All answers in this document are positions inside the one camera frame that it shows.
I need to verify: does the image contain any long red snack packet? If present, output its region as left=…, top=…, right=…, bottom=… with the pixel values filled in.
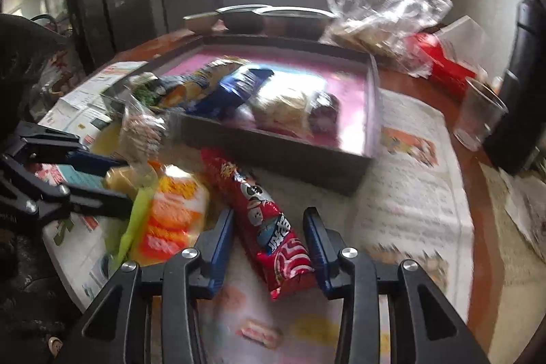
left=200, top=148, right=318, bottom=302

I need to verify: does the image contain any pale yellow snack packet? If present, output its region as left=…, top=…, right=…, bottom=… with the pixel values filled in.
left=103, top=163, right=159, bottom=196

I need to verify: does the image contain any colourful newspaper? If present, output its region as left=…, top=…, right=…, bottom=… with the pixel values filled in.
left=36, top=60, right=150, bottom=301

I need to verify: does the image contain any red tissue box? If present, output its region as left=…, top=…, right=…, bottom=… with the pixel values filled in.
left=405, top=15, right=491, bottom=102

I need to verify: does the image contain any black thermos flask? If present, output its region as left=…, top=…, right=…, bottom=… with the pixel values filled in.
left=484, top=0, right=546, bottom=177

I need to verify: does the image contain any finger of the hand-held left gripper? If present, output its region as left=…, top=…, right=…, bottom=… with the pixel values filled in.
left=2, top=122, right=129, bottom=179
left=0, top=157, right=134, bottom=234

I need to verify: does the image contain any orange yellow snack packet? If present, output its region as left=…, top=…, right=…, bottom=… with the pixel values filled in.
left=119, top=161, right=211, bottom=266

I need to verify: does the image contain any purple round wrapped snack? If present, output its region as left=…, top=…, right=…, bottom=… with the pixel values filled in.
left=309, top=91, right=342, bottom=134

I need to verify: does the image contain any printed cartoon paper sheet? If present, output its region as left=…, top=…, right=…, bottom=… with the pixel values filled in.
left=55, top=89, right=476, bottom=364

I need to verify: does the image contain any large metal bowl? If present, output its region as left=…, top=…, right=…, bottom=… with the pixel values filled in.
left=252, top=6, right=337, bottom=43

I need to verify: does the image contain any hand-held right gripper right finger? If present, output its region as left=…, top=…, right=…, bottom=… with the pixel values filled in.
left=303, top=207, right=491, bottom=364

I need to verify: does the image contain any clear plastic bag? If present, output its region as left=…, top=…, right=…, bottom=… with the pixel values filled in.
left=318, top=0, right=454, bottom=77

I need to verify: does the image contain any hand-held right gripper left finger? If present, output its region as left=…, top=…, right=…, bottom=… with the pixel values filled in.
left=53, top=208, right=235, bottom=364

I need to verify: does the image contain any pink tray with dark rim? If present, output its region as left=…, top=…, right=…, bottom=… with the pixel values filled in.
left=102, top=35, right=380, bottom=196

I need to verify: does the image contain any blue cookie packet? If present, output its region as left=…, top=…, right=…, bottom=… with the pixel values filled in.
left=194, top=65, right=274, bottom=117

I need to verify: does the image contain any dark cloth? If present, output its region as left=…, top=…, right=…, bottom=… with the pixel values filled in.
left=0, top=228, right=99, bottom=364

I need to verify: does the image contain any clear-wrapped brown pastry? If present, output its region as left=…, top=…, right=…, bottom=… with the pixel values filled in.
left=249, top=87, right=318, bottom=130

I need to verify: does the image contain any clear peanut brittle packet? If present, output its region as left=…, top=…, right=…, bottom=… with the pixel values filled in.
left=119, top=95, right=171, bottom=164

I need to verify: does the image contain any small beige bowl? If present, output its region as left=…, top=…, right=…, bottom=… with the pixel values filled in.
left=183, top=12, right=222, bottom=35

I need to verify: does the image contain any green printed snack packet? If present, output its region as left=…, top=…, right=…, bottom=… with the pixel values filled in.
left=128, top=74, right=171, bottom=109

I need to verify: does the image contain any clear plastic cup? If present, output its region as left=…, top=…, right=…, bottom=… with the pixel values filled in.
left=452, top=76, right=509, bottom=151

